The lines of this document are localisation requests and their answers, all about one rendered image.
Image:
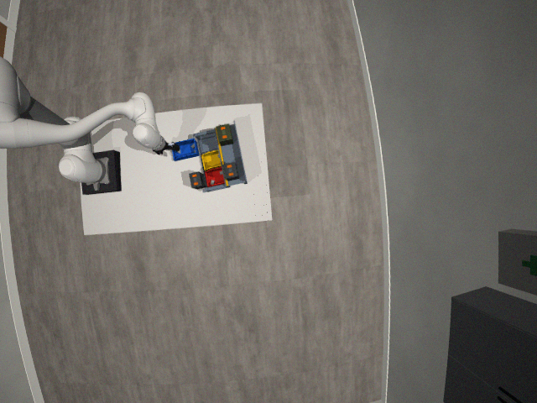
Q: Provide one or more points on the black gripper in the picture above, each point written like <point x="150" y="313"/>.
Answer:
<point x="168" y="146"/>

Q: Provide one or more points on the blue bin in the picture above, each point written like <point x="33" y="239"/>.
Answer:
<point x="185" y="148"/>

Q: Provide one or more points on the yellow open bin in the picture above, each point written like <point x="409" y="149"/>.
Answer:
<point x="211" y="160"/>

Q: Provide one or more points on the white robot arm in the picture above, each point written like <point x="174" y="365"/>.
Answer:
<point x="37" y="125"/>

